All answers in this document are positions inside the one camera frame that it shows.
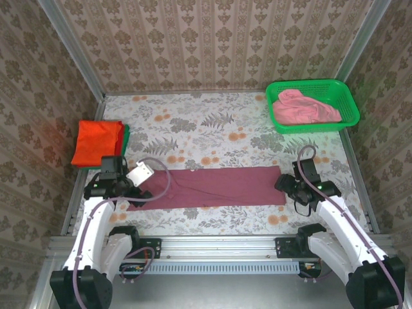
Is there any maroon t-shirt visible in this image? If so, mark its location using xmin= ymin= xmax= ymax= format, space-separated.
xmin=127 ymin=165 xmax=287 ymax=212

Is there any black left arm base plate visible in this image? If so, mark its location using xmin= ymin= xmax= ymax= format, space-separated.
xmin=138 ymin=237 xmax=162 ymax=259

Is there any green t-shirt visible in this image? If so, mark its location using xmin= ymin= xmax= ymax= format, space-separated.
xmin=77 ymin=124 xmax=131 ymax=171

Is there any black connector box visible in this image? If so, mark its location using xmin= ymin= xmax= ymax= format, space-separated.
xmin=298 ymin=261 xmax=323 ymax=279
xmin=119 ymin=262 xmax=145 ymax=279

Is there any red t-shirt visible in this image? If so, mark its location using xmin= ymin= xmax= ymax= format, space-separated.
xmin=114 ymin=121 xmax=127 ymax=155

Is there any grey metal sheet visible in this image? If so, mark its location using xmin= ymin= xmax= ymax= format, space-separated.
xmin=30 ymin=259 xmax=412 ymax=309

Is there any aluminium mounting beam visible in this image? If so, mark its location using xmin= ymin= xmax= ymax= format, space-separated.
xmin=48 ymin=234 xmax=395 ymax=260

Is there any thin black right gripper cable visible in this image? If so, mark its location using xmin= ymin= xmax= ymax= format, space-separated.
xmin=295 ymin=201 xmax=312 ymax=217

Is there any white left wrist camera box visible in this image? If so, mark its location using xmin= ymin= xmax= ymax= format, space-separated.
xmin=126 ymin=160 xmax=155 ymax=187

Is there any grey slotted cable duct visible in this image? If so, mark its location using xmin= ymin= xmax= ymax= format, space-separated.
xmin=118 ymin=261 xmax=299 ymax=275

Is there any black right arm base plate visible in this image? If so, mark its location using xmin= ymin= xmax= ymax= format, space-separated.
xmin=274 ymin=237 xmax=302 ymax=259

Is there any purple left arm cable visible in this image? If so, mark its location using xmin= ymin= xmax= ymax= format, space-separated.
xmin=72 ymin=158 xmax=171 ymax=309

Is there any pink t-shirt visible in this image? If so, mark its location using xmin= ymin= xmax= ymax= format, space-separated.
xmin=272 ymin=89 xmax=342 ymax=126

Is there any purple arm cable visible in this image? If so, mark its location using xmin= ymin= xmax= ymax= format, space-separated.
xmin=72 ymin=158 xmax=171 ymax=309
xmin=296 ymin=145 xmax=405 ymax=309

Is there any green plastic basket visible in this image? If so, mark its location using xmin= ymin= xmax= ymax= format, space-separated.
xmin=265 ymin=79 xmax=361 ymax=135

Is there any floral tablecloth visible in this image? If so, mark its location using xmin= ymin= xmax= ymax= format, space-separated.
xmin=72 ymin=91 xmax=371 ymax=238

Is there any orange t-shirt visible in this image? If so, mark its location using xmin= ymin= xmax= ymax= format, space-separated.
xmin=70 ymin=120 xmax=124 ymax=169

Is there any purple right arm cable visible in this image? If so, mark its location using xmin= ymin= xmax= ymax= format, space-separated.
xmin=296 ymin=145 xmax=405 ymax=309

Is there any aluminium frame post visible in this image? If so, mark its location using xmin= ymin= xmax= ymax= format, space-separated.
xmin=334 ymin=0 xmax=393 ymax=84
xmin=36 ymin=0 xmax=107 ymax=102

